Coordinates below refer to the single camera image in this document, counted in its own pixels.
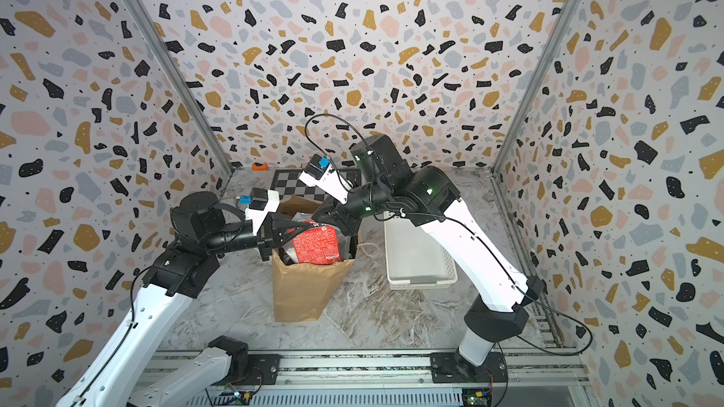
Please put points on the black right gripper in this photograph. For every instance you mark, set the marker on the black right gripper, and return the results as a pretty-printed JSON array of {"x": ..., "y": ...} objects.
[{"x": 334, "y": 209}]

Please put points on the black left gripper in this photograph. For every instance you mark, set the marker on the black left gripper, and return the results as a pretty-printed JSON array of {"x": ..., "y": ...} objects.
[{"x": 271, "y": 237}]

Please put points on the red seasoning packet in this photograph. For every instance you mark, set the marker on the red seasoning packet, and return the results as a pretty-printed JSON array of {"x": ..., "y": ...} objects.
[{"x": 317, "y": 246}]

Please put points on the brown paper bag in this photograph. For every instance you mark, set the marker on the brown paper bag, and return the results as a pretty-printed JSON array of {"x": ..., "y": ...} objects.
[{"x": 301, "y": 292}]

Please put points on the white perforated plastic basket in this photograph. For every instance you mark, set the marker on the white perforated plastic basket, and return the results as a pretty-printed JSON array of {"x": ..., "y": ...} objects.
[{"x": 415, "y": 261}]

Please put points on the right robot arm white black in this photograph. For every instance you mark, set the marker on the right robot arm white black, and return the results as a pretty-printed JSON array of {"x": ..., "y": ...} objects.
[{"x": 429, "y": 200}]

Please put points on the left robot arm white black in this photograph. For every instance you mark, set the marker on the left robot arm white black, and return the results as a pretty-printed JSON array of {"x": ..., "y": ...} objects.
[{"x": 205, "y": 230}]

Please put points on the black white chessboard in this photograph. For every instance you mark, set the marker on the black white chessboard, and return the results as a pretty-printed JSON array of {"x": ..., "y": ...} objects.
[{"x": 288, "y": 183}]

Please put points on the orange black small tool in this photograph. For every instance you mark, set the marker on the orange black small tool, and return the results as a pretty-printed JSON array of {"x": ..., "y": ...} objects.
[{"x": 259, "y": 166}]

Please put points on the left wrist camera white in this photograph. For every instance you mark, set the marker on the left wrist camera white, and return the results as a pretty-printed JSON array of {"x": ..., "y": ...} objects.
[{"x": 259, "y": 204}]

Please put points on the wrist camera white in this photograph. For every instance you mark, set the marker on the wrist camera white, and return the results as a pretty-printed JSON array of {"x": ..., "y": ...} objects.
[
  {"x": 259, "y": 204},
  {"x": 321, "y": 173}
]

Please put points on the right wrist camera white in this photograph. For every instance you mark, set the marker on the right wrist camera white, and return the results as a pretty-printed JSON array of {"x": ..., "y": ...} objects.
[{"x": 321, "y": 173}]

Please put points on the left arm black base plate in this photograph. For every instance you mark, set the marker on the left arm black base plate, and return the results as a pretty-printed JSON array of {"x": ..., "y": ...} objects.
[{"x": 255, "y": 369}]

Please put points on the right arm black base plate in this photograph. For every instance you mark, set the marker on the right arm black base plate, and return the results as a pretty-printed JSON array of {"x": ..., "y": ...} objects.
[{"x": 452, "y": 368}]

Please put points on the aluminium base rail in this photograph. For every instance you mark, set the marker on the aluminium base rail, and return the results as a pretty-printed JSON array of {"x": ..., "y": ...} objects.
[{"x": 509, "y": 377}]

